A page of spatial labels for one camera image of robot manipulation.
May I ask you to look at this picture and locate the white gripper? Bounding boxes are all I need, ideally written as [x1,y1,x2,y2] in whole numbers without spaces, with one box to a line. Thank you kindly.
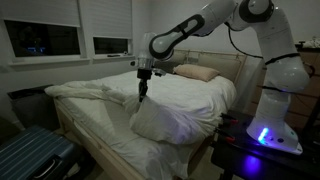
[137,58,154,102]

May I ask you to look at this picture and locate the white duvet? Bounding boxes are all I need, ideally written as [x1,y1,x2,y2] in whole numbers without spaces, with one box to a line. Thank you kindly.
[45,71,236,144]

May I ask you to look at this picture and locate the white bed sheet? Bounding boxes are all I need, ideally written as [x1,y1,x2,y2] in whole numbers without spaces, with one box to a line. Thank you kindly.
[59,98,196,180]

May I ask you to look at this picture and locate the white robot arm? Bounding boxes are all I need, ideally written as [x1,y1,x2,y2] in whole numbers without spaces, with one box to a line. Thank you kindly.
[137,0,309,155]

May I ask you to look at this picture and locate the beige pillow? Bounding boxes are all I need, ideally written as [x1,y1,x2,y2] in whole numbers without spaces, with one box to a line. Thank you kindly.
[173,64,220,82]

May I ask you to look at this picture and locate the right window with blind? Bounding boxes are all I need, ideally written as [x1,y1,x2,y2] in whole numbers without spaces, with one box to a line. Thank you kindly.
[88,0,132,57]

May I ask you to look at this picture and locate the window with blind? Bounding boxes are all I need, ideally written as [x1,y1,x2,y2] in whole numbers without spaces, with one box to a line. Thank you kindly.
[88,0,132,57]
[0,0,83,64]

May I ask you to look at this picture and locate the beige padded headboard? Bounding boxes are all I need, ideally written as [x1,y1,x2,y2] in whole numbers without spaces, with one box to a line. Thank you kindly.
[155,49,246,84]

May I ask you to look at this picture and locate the black table clamp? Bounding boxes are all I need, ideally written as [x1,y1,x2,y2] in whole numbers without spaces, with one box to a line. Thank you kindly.
[214,113,238,143]

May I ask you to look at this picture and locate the dark bedside box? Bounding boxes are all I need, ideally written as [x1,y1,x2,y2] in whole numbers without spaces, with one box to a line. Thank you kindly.
[7,85,60,131]

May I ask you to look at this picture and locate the left window with blind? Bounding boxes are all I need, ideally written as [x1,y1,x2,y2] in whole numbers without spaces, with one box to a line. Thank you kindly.
[0,0,83,64]

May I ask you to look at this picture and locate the black robot table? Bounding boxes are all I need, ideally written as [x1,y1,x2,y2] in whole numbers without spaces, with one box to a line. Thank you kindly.
[211,110,320,180]

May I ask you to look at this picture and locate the blue striped suitcase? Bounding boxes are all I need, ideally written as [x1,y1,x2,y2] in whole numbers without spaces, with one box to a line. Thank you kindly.
[0,126,81,180]

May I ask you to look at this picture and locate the wooden bed frame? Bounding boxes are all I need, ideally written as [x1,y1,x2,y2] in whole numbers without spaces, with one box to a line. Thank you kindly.
[53,98,214,180]

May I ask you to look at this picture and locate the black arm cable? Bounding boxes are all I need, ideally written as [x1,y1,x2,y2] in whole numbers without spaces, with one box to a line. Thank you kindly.
[226,23,268,61]

